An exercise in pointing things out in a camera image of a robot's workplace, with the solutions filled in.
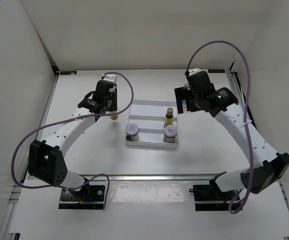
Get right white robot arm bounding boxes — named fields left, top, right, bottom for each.
left=174, top=68, right=289, bottom=200

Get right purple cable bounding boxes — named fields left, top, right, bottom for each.
left=185, top=40, right=254, bottom=215

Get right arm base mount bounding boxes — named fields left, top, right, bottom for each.
left=188, top=184, right=238, bottom=212

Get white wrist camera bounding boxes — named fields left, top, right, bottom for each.
left=101, top=73, right=117, bottom=84
left=184, top=68, right=202, bottom=77

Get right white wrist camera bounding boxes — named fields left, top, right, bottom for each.
left=184, top=68, right=202, bottom=77

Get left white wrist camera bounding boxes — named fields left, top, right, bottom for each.
left=101, top=73, right=117, bottom=84

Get yellow label bottle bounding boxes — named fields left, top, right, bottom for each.
left=109, top=111, right=119, bottom=121
left=163, top=107, right=174, bottom=128

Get white divided organizer tray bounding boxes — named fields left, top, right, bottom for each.
left=125, top=100, right=180, bottom=149

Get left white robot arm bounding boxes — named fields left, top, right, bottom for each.
left=28, top=78, right=118, bottom=200

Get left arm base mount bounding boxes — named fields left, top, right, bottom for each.
left=58, top=182, right=108, bottom=210

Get aluminium front rail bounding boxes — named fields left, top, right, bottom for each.
left=79, top=173, right=220, bottom=181

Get short spice jar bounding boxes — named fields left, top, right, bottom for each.
left=163, top=125, right=178, bottom=143
left=125, top=123, right=139, bottom=142

